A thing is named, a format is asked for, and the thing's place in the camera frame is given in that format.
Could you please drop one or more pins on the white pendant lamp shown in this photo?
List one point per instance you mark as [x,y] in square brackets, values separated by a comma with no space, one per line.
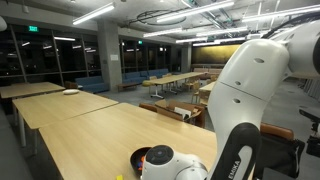
[1,23]

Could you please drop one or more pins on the long wooden table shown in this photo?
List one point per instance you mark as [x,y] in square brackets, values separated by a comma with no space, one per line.
[173,78]

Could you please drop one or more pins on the yellow pouf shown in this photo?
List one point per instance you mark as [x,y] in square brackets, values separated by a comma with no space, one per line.
[146,83]

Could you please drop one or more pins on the open cardboard box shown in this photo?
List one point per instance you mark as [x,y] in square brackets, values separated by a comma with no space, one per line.
[166,113]

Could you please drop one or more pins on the low wooden bench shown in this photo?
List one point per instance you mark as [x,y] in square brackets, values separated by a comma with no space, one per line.
[126,85]

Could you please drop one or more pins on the wooden chair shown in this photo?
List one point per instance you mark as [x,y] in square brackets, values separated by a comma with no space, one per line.
[195,88]
[203,97]
[70,85]

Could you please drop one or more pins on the white plate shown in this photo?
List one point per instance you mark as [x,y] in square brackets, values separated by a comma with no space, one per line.
[70,91]

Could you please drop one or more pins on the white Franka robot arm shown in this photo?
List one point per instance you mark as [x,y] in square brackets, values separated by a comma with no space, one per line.
[246,86]

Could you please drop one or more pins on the small green sign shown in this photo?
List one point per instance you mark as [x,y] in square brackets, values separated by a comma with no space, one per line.
[140,42]

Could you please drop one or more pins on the black camera rig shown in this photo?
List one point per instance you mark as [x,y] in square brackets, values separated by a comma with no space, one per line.
[313,133]

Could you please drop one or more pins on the golden wall mural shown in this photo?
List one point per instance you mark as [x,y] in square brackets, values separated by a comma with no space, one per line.
[213,53]

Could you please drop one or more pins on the orange wooden disc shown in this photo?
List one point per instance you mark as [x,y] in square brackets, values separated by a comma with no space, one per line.
[141,162]

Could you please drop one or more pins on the green exit sign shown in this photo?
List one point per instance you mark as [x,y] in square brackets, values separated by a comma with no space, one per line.
[33,29]

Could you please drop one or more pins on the brown leather chair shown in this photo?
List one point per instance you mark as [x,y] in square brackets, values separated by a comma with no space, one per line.
[276,130]

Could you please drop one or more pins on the black bowl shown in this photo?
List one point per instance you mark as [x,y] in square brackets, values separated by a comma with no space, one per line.
[134,160]

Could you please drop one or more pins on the light wooden table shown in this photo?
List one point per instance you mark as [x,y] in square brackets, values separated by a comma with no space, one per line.
[207,87]
[28,90]
[56,108]

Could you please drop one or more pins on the black bag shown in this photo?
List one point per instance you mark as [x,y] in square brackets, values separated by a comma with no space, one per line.
[283,156]

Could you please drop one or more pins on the white wall notice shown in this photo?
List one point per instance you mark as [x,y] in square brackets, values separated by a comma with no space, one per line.
[114,57]

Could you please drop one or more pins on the brown chair back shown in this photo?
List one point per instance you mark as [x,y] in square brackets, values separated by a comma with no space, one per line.
[148,107]

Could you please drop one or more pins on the yellow wooden block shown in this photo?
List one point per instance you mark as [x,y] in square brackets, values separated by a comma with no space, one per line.
[119,177]

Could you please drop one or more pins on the blue sofa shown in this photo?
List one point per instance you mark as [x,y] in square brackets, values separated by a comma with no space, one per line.
[140,76]
[91,84]

